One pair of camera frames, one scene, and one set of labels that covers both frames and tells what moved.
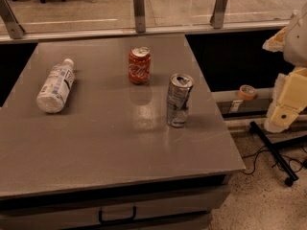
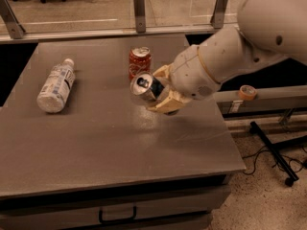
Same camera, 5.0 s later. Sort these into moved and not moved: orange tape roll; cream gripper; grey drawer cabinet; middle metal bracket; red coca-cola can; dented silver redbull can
Moved: dented silver redbull can; cream gripper
Not moved: middle metal bracket; red coca-cola can; grey drawer cabinet; orange tape roll
